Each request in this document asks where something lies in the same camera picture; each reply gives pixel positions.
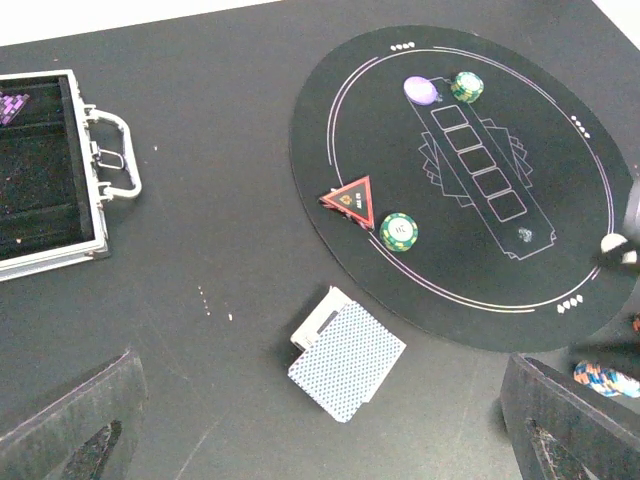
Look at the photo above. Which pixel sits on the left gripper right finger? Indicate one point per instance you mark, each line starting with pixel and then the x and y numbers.
pixel 560 429

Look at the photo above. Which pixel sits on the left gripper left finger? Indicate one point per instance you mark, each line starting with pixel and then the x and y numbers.
pixel 87 428

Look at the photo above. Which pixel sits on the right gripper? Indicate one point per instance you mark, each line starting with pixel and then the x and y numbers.
pixel 630 230

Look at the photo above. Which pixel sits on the white dealer button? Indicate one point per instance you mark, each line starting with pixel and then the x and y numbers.
pixel 618 250

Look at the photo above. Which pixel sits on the blue white poker chip stack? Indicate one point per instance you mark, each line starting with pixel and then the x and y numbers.
pixel 605 381

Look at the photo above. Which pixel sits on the green chip stack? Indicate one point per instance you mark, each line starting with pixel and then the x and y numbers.
pixel 467 87
pixel 398 232

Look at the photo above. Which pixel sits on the purple small blind button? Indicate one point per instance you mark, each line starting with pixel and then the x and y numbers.
pixel 420 91

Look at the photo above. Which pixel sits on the red triangular all-in button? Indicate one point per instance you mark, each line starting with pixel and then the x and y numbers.
pixel 353 201

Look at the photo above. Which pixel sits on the round black poker mat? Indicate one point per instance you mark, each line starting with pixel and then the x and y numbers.
pixel 511 194

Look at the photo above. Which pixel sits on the aluminium poker chip case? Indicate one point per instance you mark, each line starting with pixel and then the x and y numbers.
pixel 62 159

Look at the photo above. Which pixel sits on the purple chips in case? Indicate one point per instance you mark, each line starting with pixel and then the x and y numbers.
pixel 10 106

